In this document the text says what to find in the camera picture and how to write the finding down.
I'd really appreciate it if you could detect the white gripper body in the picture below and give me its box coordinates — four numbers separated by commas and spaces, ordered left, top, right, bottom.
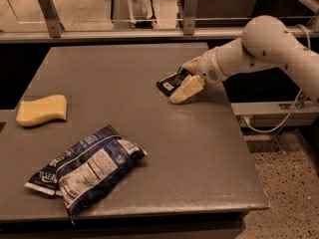
196, 47, 227, 84

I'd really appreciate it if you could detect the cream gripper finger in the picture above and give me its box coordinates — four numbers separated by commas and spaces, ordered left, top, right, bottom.
181, 56, 200, 75
169, 75, 205, 104

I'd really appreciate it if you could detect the black rxbar chocolate bar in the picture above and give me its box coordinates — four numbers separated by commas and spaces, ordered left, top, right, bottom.
157, 67, 190, 97

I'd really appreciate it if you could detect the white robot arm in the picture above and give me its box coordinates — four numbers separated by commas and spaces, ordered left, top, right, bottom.
169, 16, 319, 105

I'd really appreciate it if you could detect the blue chip bag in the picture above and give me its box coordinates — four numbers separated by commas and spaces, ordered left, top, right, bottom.
25, 124, 148, 219

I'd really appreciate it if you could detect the grey table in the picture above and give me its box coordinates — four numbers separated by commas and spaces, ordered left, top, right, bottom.
0, 43, 269, 239

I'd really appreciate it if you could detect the yellow sponge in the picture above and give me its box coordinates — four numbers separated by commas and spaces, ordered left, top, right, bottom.
16, 95, 67, 127

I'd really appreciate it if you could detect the metal railing with glass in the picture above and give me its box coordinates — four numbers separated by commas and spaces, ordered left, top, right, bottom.
0, 0, 319, 43

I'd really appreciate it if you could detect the white cable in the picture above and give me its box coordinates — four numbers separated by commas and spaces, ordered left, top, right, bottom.
242, 23, 313, 134

